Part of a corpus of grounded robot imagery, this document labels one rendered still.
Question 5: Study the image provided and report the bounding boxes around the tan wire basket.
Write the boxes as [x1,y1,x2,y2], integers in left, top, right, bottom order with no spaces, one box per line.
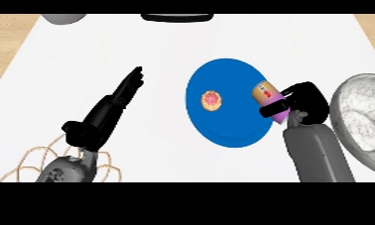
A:
[0,133,123,183]

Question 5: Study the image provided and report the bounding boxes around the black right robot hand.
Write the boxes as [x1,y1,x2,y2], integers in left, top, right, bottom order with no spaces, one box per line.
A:
[259,81,331,126]

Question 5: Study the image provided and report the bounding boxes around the small pink tart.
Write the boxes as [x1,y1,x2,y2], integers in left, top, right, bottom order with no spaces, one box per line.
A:
[200,90,225,112]

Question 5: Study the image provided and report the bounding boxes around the white marble bowl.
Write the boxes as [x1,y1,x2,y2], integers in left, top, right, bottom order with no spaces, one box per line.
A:
[328,72,375,172]

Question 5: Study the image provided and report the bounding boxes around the blue plate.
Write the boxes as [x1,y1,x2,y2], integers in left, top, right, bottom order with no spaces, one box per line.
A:
[185,57,282,149]

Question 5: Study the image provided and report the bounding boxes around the tan and purple can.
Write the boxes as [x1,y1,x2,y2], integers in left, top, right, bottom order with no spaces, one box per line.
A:
[251,80,290,126]

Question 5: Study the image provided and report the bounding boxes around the black flat object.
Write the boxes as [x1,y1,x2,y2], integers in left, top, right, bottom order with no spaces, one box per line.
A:
[139,14,216,23]

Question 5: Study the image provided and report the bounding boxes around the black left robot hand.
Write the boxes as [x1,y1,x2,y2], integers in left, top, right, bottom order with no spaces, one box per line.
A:
[63,65,145,153]

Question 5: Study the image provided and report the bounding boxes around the grey round object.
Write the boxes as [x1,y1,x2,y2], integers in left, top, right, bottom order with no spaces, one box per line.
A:
[40,14,89,26]

